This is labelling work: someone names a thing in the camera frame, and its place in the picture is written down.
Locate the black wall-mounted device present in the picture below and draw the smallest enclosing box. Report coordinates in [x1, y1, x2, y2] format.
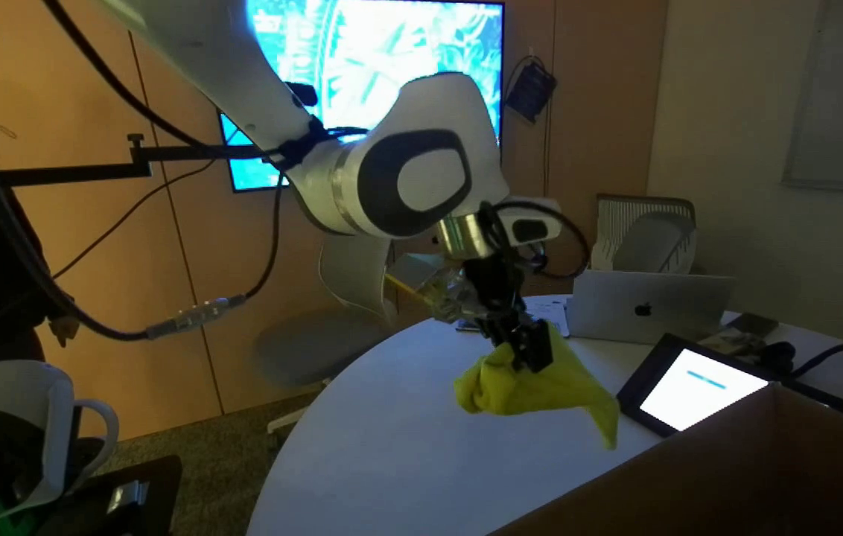
[506, 56, 559, 126]

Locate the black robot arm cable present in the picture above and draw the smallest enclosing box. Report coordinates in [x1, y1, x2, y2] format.
[0, 0, 593, 345]

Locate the white swivel chair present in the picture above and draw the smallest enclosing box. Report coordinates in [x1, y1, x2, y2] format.
[256, 232, 399, 394]

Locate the yellow-green towel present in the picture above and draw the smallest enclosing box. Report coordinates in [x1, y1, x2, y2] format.
[453, 330, 623, 452]

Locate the black seat with small items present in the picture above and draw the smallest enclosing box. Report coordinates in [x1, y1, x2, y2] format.
[36, 452, 183, 536]

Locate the wall-mounted TV screen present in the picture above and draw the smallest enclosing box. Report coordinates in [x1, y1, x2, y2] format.
[216, 0, 509, 198]

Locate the brown cardboard box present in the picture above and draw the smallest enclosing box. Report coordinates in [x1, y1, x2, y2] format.
[490, 384, 843, 536]

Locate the black tablet with lit screen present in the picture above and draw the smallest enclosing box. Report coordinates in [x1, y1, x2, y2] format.
[612, 330, 775, 440]

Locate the black table cable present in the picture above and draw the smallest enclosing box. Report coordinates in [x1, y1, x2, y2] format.
[785, 340, 843, 381]

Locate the black flat table device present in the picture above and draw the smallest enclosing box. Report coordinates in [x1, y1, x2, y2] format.
[785, 369, 843, 428]

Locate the black stand bar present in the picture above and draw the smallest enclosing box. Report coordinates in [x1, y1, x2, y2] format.
[0, 132, 289, 190]

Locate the silver laptop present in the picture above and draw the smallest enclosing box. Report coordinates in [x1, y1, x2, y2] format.
[566, 267, 734, 345]

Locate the smartphone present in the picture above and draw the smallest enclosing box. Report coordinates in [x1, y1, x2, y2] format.
[725, 311, 779, 343]

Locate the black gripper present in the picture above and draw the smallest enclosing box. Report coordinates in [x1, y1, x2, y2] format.
[417, 248, 556, 376]

